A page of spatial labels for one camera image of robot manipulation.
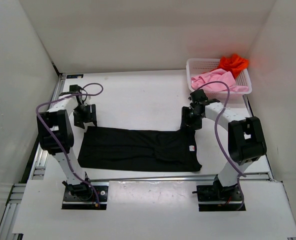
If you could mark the orange t shirt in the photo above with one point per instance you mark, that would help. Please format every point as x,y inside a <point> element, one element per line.
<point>234,64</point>

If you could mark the black t shirt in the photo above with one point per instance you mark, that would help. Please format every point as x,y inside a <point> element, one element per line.
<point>139,150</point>

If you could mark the pink t shirt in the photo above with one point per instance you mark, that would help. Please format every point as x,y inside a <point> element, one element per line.
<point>216,81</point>

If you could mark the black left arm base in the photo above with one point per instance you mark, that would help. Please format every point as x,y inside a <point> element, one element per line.
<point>83,197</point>

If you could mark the aluminium table edge rail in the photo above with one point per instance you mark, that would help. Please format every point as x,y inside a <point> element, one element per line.
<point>249,177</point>

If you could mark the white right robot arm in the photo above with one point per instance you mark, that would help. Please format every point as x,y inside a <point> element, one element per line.
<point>240,138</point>

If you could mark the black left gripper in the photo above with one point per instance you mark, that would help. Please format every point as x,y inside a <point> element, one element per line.
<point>78,121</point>

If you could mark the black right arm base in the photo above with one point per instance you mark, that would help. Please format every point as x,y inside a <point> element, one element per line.
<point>216,198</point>

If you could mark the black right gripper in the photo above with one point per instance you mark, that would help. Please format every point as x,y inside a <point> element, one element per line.
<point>185,111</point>

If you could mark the blue label sticker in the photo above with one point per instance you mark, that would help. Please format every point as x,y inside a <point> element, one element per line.
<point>74,76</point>

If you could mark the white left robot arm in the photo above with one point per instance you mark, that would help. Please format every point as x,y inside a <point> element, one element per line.
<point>55,133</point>

